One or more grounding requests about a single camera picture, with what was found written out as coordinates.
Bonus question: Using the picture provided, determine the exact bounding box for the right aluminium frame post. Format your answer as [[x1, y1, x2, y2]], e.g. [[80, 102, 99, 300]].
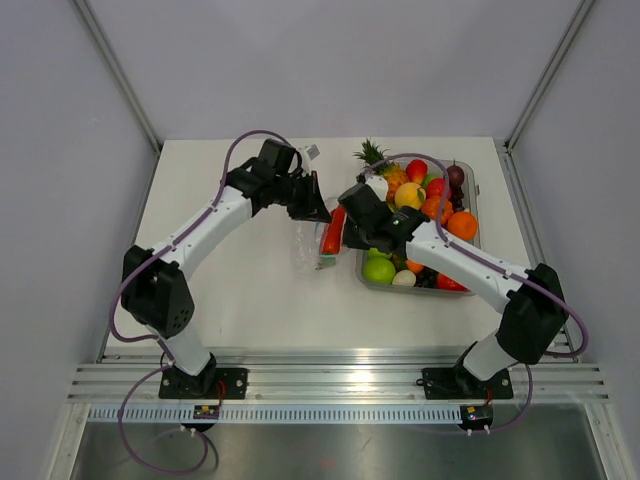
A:
[[504, 0, 598, 154]]

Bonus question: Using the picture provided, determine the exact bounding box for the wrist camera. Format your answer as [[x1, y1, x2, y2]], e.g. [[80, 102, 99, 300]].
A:
[[298, 144, 320, 162], [365, 176, 389, 202]]

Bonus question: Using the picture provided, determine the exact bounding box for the red pomegranate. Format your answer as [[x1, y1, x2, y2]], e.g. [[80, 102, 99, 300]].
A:
[[426, 178, 451, 200]]

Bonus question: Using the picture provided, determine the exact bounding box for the large orange fruit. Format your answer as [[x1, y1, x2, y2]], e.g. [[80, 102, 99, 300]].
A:
[[446, 211, 478, 242]]

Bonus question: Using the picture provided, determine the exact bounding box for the white egg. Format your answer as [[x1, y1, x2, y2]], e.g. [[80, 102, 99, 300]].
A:
[[392, 270, 417, 287]]

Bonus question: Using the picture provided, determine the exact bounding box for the yellow peach with leaf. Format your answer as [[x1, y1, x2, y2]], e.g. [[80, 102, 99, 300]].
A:
[[394, 182, 426, 210]]

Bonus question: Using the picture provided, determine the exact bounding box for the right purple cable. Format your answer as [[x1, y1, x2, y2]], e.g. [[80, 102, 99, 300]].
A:
[[362, 152, 590, 436]]

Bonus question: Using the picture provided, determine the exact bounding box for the pineapple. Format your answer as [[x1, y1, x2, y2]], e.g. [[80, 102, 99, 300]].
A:
[[353, 138, 408, 203]]

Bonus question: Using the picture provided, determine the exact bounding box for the aluminium frame post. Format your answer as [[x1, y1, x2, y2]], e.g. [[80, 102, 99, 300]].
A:
[[69, 0, 163, 159], [504, 0, 598, 154]]

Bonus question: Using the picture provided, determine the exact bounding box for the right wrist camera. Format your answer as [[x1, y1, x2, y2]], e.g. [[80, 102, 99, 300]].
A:
[[365, 176, 389, 202]]

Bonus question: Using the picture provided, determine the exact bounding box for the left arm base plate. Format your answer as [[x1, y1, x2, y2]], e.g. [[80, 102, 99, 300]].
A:
[[158, 367, 249, 400]]

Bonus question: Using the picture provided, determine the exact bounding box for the left aluminium frame post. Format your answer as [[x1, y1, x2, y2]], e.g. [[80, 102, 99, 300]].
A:
[[69, 0, 163, 159]]

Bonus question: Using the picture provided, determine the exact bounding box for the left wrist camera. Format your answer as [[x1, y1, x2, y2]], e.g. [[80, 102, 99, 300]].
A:
[[298, 144, 320, 162]]

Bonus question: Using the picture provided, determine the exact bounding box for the red chili pepper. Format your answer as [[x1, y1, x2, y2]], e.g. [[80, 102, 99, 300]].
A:
[[314, 222, 330, 258]]

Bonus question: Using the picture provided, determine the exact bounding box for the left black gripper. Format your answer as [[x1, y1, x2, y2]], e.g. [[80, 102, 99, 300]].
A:
[[273, 170, 331, 223]]

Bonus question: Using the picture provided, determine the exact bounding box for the clear plastic food bin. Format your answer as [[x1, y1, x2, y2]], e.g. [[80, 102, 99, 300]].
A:
[[356, 158, 480, 297]]

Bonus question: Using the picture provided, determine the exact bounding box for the clear zip top bag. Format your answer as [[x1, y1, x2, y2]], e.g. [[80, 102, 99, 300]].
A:
[[291, 198, 347, 274]]

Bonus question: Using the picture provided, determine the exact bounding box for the purple cable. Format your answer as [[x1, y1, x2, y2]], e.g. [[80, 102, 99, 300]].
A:
[[108, 129, 291, 475], [362, 152, 590, 436]]

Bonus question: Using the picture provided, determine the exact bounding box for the dark grape bunch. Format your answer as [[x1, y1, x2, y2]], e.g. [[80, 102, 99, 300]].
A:
[[415, 267, 438, 289]]

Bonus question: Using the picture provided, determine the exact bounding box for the orange carrot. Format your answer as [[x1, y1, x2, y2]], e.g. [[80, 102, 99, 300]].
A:
[[321, 205, 346, 255]]

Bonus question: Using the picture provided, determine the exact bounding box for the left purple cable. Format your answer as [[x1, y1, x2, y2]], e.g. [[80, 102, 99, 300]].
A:
[[108, 129, 291, 475]]

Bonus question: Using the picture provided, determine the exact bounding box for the green apple front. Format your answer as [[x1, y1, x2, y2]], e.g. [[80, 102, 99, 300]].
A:
[[362, 257, 396, 285]]

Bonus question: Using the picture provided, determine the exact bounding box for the white slotted cable duct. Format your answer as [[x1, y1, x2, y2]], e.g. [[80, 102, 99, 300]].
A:
[[88, 403, 462, 425]]

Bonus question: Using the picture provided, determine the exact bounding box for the purple passion fruit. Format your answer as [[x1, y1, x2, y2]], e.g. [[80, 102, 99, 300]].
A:
[[447, 161, 465, 189]]

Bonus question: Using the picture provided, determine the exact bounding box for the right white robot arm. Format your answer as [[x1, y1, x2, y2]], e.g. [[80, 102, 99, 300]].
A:
[[338, 183, 568, 399]]

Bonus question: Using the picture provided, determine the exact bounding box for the aluminium mounting rail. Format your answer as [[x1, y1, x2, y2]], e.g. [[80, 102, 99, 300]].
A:
[[67, 347, 610, 404]]

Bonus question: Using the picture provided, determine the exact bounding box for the purple grape bunch top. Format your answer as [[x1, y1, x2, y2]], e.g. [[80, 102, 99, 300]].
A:
[[450, 187, 465, 212]]

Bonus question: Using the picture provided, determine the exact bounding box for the red apple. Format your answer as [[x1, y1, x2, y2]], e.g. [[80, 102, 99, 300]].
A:
[[405, 159, 428, 185]]

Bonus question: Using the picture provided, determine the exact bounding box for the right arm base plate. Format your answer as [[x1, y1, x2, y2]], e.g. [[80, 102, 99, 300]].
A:
[[415, 367, 514, 400]]

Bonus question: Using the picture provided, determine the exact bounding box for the red tomato with leaves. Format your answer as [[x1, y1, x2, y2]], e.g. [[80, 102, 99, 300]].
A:
[[436, 273, 467, 292]]

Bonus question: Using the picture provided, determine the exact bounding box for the green apple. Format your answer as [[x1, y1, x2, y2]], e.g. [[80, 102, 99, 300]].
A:
[[362, 257, 396, 285], [367, 247, 393, 259]]

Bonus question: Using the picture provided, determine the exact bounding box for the orange mini pumpkin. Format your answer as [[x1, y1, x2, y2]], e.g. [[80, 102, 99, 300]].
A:
[[421, 195, 454, 226]]

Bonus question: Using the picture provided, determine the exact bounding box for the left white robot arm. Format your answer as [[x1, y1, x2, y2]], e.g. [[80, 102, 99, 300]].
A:
[[118, 139, 331, 400]]

